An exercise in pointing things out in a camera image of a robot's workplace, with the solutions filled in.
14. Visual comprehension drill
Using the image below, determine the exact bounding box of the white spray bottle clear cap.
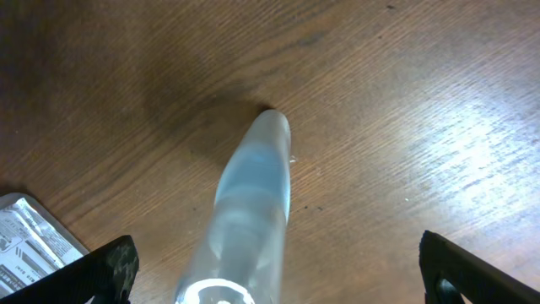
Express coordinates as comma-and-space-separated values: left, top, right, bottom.
175, 110, 291, 303

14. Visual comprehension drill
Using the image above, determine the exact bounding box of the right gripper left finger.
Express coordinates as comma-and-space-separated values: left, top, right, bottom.
1, 235, 139, 304

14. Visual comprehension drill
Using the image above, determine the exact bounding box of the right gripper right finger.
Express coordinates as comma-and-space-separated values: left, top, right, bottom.
419, 231, 539, 304

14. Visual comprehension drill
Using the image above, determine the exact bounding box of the clear plastic container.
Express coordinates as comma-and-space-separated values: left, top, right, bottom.
1, 193, 89, 297

